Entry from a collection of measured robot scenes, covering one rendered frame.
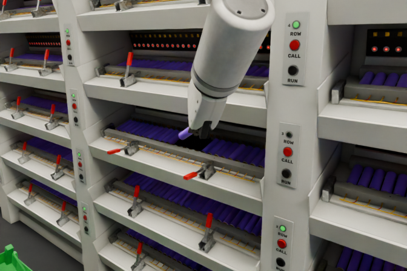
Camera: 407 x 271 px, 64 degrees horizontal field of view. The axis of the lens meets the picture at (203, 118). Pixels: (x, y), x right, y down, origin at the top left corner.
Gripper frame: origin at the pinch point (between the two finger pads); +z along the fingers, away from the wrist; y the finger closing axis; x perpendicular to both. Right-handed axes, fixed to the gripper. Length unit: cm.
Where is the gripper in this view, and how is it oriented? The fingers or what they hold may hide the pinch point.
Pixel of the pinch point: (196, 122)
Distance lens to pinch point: 67.6
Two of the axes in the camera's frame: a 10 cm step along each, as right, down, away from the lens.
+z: -2.1, 4.9, 8.5
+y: 0.5, 8.7, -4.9
